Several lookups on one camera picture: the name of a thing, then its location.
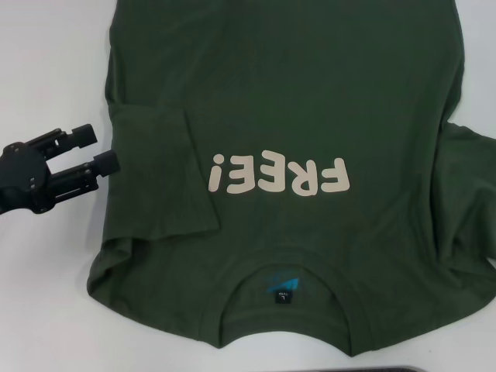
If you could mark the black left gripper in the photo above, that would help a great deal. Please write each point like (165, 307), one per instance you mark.
(23, 176)

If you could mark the dark green FREE t-shirt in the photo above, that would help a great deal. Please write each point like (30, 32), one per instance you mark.
(271, 77)

